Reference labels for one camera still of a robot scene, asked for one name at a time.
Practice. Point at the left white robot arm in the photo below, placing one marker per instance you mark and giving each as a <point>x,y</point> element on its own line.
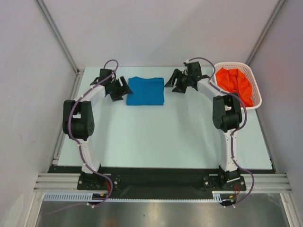
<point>78,118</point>

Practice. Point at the aluminium corner post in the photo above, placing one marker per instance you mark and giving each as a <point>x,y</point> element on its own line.
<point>56,33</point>
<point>267,27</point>

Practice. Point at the white slotted cable duct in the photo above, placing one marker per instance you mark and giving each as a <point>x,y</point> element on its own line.
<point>96,197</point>

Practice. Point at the right aluminium corner post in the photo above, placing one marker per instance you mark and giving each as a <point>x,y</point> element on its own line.
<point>267,27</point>

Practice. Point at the left aluminium corner post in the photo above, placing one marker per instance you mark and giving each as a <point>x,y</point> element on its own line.
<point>56,33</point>

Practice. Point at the orange t shirt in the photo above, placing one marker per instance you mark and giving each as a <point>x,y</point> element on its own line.
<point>235,81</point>

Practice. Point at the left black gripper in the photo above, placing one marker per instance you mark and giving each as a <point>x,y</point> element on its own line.
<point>122,90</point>

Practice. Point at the aluminium front rail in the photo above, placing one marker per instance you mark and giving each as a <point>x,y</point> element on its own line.
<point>262,183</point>

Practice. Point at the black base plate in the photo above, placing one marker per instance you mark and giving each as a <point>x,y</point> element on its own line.
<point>216,183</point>
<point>94,182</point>

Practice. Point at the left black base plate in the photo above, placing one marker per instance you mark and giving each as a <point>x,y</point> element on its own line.
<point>94,182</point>

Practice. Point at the white plastic basket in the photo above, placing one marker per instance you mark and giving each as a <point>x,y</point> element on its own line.
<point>256,96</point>

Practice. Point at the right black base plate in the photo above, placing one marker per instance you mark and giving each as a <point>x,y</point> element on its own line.
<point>216,183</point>

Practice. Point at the blue t shirt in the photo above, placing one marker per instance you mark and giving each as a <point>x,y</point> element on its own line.
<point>145,91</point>

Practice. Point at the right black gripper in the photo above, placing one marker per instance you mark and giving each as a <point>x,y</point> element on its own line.
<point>179,81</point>

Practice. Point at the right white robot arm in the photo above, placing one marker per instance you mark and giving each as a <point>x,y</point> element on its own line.
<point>226,111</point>

